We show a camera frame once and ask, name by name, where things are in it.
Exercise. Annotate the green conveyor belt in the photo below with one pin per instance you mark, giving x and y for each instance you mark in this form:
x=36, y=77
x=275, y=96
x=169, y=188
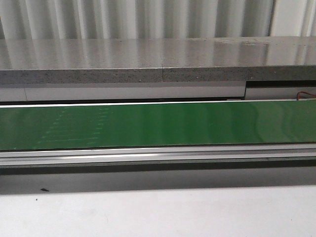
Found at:
x=48, y=127

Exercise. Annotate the grey stone counter slab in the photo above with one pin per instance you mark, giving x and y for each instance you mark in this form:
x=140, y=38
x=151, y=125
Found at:
x=55, y=61

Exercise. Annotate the aluminium conveyor frame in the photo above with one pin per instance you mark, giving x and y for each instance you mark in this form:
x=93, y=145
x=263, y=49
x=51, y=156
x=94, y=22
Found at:
x=157, y=154

